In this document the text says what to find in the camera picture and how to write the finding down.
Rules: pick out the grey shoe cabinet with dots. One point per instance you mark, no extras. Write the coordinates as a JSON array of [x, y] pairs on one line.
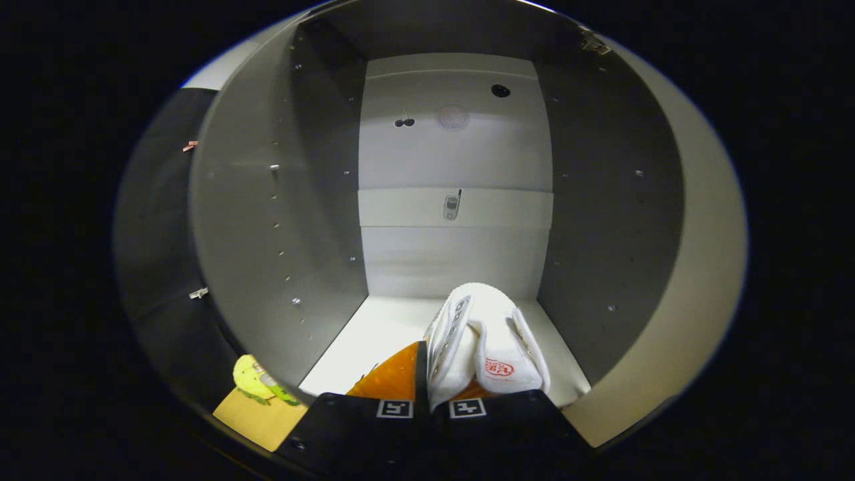
[[267, 234]]

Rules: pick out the black backdrop cloth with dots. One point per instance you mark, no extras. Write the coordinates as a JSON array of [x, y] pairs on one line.
[[160, 267]]

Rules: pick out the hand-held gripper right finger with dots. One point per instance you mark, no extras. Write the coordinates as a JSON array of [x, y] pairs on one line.
[[507, 434]]

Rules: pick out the yellow plush toy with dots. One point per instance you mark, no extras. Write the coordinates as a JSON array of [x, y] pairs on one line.
[[246, 377]]

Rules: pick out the white shoe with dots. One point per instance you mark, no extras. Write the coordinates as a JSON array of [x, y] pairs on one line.
[[494, 334]]

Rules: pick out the white clip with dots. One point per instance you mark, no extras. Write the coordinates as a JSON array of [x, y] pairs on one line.
[[198, 292]]

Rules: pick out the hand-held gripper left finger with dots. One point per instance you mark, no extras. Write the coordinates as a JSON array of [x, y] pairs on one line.
[[354, 427]]

